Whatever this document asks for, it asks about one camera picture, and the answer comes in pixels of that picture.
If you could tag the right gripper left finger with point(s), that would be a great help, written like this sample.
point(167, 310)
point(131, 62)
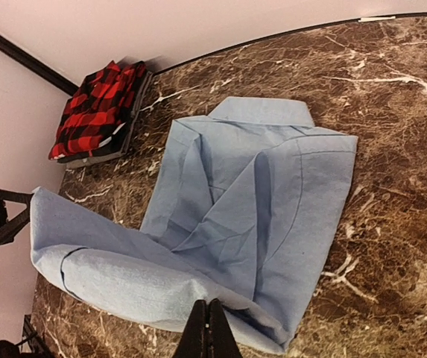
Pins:
point(194, 341)

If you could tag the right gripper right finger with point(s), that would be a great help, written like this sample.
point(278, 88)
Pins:
point(221, 343)

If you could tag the light blue long sleeve shirt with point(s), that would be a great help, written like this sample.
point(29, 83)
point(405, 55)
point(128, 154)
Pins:
point(245, 209)

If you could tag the red black plaid shirt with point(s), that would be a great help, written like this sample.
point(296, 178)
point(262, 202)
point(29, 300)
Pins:
point(98, 117)

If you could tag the grey folded shirt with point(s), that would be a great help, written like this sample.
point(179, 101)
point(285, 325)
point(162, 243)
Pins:
point(131, 127)

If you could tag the left black frame post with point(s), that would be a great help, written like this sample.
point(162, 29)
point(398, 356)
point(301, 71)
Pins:
point(37, 67)

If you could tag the white wall clip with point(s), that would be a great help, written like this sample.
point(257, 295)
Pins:
point(376, 18)

